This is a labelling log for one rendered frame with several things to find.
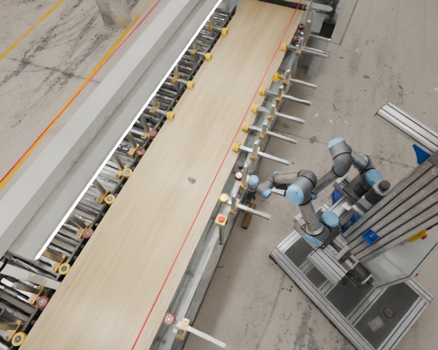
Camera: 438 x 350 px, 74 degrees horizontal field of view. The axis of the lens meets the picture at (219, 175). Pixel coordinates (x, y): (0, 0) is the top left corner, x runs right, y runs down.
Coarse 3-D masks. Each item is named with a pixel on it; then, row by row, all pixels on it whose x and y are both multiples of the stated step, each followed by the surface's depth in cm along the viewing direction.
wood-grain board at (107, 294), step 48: (240, 48) 340; (192, 96) 304; (240, 96) 303; (192, 144) 274; (144, 192) 250; (192, 192) 250; (96, 240) 230; (144, 240) 230; (192, 240) 229; (96, 288) 213; (144, 288) 212; (48, 336) 198; (96, 336) 198; (144, 336) 197
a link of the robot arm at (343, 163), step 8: (336, 160) 192; (344, 160) 189; (336, 168) 193; (344, 168) 190; (328, 176) 201; (336, 176) 197; (320, 184) 209; (328, 184) 206; (312, 192) 218; (312, 200) 223
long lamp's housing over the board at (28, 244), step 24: (216, 0) 138; (192, 24) 126; (168, 48) 117; (144, 72) 110; (144, 96) 108; (120, 120) 100; (96, 144) 94; (72, 168) 90; (96, 168) 94; (72, 192) 88; (48, 216) 83; (24, 240) 79
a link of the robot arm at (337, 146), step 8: (328, 144) 200; (336, 144) 194; (344, 144) 194; (336, 152) 193; (344, 152) 190; (352, 152) 204; (352, 160) 208; (360, 160) 212; (368, 160) 218; (360, 168) 219; (368, 168) 218
